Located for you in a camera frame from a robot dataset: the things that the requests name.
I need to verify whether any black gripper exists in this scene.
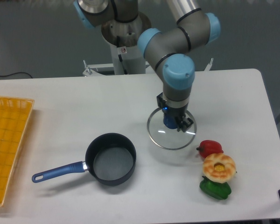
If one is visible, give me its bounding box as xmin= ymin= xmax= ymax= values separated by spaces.
xmin=156 ymin=93 xmax=193 ymax=132

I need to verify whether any glass lid blue knob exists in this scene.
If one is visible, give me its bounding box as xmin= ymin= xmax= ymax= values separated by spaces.
xmin=147 ymin=108 xmax=197 ymax=150

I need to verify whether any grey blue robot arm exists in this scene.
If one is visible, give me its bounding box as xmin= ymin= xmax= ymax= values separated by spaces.
xmin=74 ymin=0 xmax=221 ymax=132

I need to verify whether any red toy bell pepper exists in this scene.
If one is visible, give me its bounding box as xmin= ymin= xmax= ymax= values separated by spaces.
xmin=196 ymin=140 xmax=224 ymax=159

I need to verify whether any green toy bell pepper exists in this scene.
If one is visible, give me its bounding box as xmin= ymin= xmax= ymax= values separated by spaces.
xmin=199 ymin=176 xmax=231 ymax=200

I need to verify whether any dark blue saucepan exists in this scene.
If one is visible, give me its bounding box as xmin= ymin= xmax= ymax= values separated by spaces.
xmin=32 ymin=133 xmax=137 ymax=186

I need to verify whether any yellow plastic basket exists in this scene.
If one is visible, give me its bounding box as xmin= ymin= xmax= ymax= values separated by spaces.
xmin=0 ymin=96 xmax=35 ymax=207

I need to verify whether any toy bread ring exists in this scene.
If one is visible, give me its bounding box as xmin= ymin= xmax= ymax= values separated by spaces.
xmin=202 ymin=153 xmax=237 ymax=183

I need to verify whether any right white table bracket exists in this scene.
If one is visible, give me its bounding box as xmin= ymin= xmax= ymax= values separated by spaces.
xmin=204 ymin=57 xmax=214 ymax=71

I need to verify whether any white table bracket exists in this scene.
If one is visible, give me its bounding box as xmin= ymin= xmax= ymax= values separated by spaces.
xmin=83 ymin=60 xmax=93 ymax=77
xmin=204 ymin=57 xmax=214 ymax=71

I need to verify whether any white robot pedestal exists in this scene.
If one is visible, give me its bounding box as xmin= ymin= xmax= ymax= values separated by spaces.
xmin=101 ymin=12 xmax=151 ymax=75

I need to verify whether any left white table bracket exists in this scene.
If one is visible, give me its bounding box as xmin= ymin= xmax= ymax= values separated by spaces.
xmin=83 ymin=60 xmax=93 ymax=77

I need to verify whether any black cable on floor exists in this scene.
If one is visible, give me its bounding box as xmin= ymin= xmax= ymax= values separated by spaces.
xmin=0 ymin=72 xmax=34 ymax=79

